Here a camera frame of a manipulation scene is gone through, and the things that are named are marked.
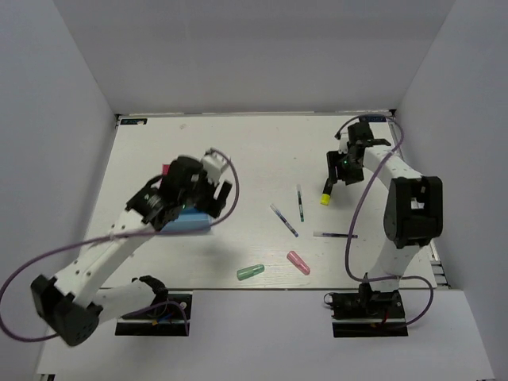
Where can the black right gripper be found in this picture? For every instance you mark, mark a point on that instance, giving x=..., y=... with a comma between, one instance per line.
x=332, y=160

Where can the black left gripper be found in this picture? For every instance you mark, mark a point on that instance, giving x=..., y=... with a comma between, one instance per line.
x=214, y=207

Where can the yellow cap black highlighter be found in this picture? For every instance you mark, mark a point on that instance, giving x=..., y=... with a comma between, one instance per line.
x=326, y=193

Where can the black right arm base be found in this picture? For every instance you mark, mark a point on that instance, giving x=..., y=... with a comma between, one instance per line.
x=367, y=314

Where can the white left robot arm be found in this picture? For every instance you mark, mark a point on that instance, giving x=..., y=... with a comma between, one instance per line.
x=74, y=301

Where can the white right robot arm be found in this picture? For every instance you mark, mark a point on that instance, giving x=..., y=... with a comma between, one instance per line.
x=413, y=214

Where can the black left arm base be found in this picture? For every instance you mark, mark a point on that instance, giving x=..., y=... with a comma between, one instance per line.
x=171, y=320

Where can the pink blue tiered organizer box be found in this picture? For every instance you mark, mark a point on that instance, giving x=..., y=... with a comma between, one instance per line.
x=184, y=219

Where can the green ink pen refill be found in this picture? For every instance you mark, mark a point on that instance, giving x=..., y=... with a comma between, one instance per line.
x=300, y=205

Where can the right corner table sticker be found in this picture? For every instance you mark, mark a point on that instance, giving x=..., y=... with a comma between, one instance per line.
x=372, y=119

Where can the corner table sticker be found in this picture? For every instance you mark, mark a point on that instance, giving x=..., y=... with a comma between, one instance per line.
x=133, y=121
x=372, y=119

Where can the blue ink pen refill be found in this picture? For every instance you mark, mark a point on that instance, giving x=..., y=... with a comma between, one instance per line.
x=284, y=220

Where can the purple ink pen refill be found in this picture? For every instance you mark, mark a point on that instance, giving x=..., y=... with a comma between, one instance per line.
x=334, y=235

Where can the left corner table sticker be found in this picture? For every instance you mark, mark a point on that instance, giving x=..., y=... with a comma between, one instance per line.
x=133, y=121

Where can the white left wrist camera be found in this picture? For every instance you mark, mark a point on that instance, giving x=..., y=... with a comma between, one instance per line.
x=215, y=165

